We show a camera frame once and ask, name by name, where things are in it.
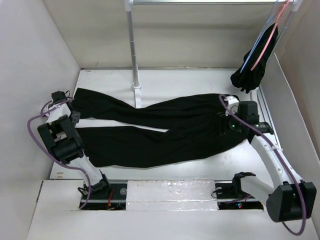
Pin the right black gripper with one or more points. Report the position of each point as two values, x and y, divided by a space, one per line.
224 121

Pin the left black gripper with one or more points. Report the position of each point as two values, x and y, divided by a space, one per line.
76 118

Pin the black trousers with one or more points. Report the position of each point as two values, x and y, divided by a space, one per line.
178 130

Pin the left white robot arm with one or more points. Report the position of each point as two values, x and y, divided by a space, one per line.
64 143

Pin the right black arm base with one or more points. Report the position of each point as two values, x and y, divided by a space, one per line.
228 199

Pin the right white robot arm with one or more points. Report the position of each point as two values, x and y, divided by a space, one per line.
290 198

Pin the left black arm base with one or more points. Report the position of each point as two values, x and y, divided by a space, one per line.
113 199

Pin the black garment on hanger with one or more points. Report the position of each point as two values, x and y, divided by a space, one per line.
254 71

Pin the blue clothes hanger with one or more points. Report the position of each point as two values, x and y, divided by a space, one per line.
269 19

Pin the silver clothes rack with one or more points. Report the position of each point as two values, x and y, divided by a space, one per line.
128 4

